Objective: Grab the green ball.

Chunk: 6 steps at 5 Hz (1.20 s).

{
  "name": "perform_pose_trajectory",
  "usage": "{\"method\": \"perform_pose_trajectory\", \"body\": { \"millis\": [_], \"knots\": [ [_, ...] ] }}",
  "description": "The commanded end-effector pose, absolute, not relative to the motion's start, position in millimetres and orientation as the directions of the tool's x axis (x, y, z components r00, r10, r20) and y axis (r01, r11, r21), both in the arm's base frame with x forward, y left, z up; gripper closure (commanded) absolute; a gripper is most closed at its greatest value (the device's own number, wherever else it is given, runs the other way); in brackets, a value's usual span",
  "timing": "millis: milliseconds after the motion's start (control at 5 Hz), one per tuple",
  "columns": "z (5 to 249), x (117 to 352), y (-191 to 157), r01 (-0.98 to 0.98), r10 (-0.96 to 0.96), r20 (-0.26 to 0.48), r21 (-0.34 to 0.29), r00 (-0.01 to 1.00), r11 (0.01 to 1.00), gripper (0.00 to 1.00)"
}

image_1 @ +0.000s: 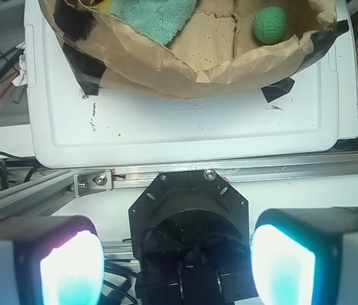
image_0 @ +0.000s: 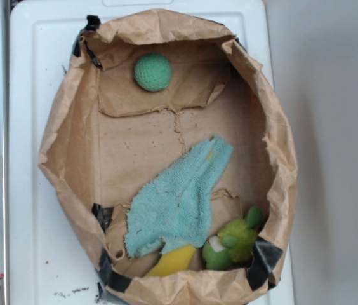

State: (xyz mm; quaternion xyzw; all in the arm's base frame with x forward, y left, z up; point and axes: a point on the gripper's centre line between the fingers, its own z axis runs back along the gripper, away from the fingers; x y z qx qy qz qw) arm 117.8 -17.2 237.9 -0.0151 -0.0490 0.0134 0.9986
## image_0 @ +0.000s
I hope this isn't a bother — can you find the green textured ball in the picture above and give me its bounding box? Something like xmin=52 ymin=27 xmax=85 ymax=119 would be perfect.
xmin=134 ymin=53 xmax=172 ymax=92

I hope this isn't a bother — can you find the light blue terry cloth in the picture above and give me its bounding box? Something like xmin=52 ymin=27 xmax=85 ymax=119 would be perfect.
xmin=124 ymin=135 xmax=233 ymax=259

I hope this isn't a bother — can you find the brown paper bag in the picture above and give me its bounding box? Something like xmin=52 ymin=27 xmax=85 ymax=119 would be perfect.
xmin=38 ymin=9 xmax=297 ymax=304

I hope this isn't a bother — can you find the green plush toy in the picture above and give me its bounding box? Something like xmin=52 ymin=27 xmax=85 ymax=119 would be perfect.
xmin=202 ymin=207 xmax=264 ymax=271

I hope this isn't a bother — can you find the yellow sponge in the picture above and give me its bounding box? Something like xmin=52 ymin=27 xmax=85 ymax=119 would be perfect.
xmin=145 ymin=245 xmax=196 ymax=276

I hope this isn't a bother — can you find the white plastic tray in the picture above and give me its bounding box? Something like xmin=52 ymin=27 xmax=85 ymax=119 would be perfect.
xmin=8 ymin=0 xmax=295 ymax=305

